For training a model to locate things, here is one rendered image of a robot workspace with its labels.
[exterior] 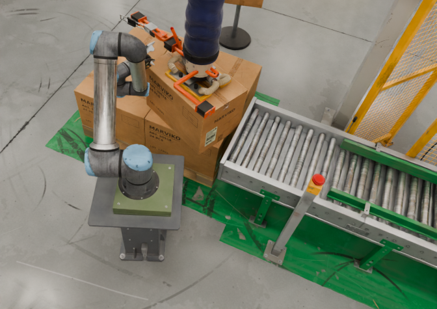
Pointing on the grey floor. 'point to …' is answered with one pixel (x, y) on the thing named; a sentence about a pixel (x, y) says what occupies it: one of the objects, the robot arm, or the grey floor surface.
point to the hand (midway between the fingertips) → (154, 50)
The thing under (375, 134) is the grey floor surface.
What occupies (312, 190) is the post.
